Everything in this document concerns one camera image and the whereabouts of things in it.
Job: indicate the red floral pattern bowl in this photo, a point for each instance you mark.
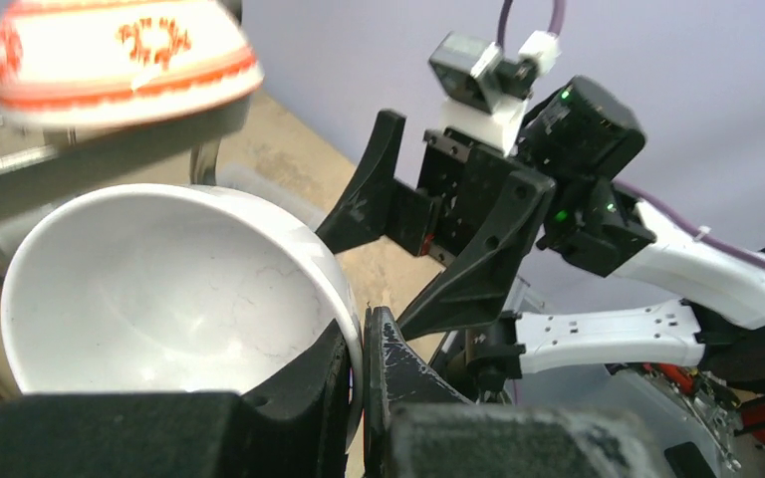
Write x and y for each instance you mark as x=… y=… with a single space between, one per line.
x=109 y=64

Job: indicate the plain white bowl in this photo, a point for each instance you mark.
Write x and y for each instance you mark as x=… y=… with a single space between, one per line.
x=158 y=287

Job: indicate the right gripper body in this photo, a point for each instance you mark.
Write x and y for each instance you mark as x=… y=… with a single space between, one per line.
x=559 y=181

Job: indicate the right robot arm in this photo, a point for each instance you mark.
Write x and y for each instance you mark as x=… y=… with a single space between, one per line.
x=715 y=319

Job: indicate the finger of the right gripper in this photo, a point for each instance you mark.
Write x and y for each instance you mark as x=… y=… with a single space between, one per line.
x=375 y=204
x=472 y=290

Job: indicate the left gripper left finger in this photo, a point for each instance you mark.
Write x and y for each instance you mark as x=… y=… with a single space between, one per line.
x=292 y=425

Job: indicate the steel two-tier dish rack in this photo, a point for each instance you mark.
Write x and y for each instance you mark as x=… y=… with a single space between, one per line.
x=39 y=175

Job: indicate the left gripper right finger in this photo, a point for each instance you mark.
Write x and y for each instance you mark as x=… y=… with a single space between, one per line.
x=417 y=425

